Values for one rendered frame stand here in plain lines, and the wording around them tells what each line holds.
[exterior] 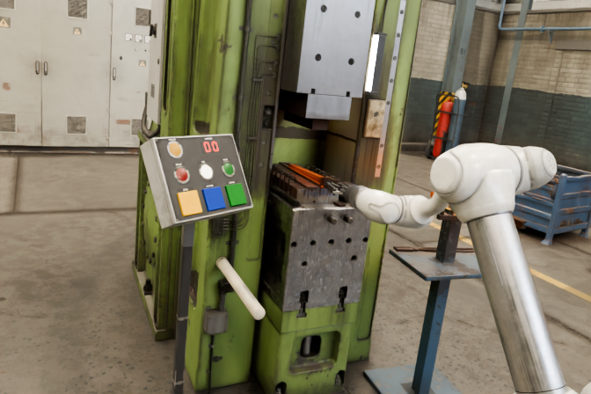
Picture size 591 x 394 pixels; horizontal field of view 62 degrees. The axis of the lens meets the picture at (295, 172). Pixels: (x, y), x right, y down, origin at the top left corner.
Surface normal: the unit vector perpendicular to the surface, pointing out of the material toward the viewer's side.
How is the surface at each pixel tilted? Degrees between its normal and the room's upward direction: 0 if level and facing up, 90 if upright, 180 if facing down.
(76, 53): 90
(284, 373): 89
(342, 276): 90
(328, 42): 90
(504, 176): 62
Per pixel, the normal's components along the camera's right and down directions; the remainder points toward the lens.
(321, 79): 0.42, 0.24
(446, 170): -0.88, -0.07
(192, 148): 0.72, -0.29
